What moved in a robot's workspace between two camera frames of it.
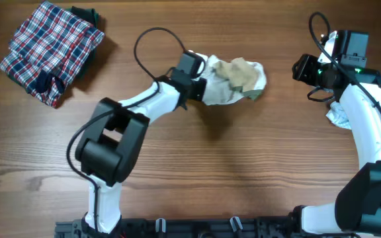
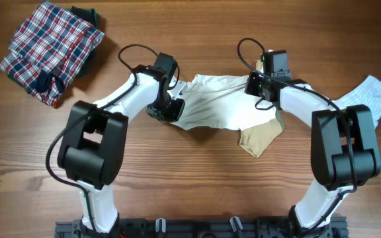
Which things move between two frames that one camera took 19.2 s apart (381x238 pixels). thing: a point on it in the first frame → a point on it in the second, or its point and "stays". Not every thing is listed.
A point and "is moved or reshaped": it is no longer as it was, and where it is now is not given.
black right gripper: x=302 y=69 → x=253 y=77
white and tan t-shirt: x=230 y=82 is moved or reshaped
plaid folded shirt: x=47 y=51 stays
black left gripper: x=202 y=84 → x=172 y=115
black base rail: x=189 y=227 stays
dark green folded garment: x=91 y=16 stays
